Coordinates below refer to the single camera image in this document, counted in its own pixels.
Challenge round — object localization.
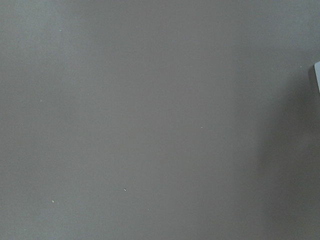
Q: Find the cream rabbit tray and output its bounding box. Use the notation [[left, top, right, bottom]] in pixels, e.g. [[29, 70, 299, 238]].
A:
[[308, 61, 320, 96]]

